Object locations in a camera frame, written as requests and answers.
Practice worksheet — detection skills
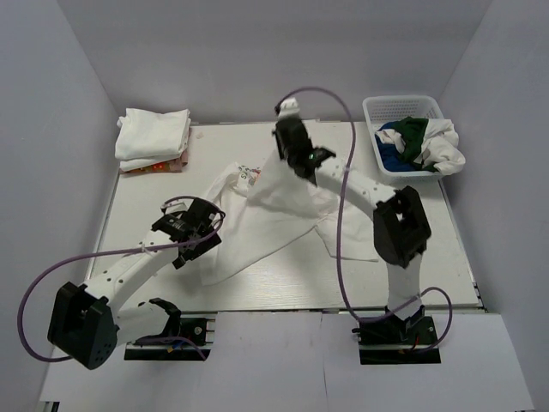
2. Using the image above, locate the white graphic print t shirt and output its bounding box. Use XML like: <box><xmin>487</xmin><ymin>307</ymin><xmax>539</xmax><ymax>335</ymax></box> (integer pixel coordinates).
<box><xmin>196</xmin><ymin>154</ymin><xmax>378</xmax><ymax>286</ymax></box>

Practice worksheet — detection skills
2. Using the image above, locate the blue t shirt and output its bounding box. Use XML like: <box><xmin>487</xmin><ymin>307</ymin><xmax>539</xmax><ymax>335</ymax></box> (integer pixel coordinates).
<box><xmin>375</xmin><ymin>122</ymin><xmax>421</xmax><ymax>173</ymax></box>

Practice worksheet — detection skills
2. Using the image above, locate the dark green t shirt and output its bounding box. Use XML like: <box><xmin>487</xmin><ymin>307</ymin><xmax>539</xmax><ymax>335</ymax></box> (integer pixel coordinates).
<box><xmin>393</xmin><ymin>117</ymin><xmax>437</xmax><ymax>173</ymax></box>

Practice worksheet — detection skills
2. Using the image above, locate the plain white t shirt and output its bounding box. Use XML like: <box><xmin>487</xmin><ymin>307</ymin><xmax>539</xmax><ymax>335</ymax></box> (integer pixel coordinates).
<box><xmin>380</xmin><ymin>118</ymin><xmax>466</xmax><ymax>176</ymax></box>

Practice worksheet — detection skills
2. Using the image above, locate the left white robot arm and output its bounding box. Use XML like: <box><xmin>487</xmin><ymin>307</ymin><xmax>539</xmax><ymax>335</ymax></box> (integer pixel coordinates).
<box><xmin>47</xmin><ymin>197</ymin><xmax>226</xmax><ymax>370</ymax></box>

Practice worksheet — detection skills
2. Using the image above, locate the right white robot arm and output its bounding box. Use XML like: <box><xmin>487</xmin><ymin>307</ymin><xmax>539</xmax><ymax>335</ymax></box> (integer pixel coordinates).
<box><xmin>274</xmin><ymin>98</ymin><xmax>431</xmax><ymax>342</ymax></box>

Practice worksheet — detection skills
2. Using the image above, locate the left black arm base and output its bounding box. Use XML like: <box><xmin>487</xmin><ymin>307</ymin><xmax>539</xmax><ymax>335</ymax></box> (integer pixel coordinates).
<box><xmin>124</xmin><ymin>313</ymin><xmax>216</xmax><ymax>361</ymax></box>

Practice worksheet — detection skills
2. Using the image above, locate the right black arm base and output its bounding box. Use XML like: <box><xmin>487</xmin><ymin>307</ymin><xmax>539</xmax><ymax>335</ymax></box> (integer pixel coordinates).
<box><xmin>352</xmin><ymin>309</ymin><xmax>441</xmax><ymax>366</ymax></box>

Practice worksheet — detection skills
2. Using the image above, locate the folded shirt with orange print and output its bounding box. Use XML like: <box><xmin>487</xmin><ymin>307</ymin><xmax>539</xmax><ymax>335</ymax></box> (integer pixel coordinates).
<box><xmin>119</xmin><ymin>148</ymin><xmax>189</xmax><ymax>173</ymax></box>

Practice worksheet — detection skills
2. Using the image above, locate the white plastic basket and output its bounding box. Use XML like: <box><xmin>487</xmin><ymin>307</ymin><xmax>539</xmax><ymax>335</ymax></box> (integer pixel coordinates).
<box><xmin>362</xmin><ymin>94</ymin><xmax>457</xmax><ymax>184</ymax></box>

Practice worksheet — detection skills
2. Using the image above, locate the top folded white shirt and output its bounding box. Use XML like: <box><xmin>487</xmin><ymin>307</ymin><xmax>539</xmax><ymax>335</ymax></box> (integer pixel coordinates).
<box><xmin>115</xmin><ymin>108</ymin><xmax>190</xmax><ymax>161</ymax></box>

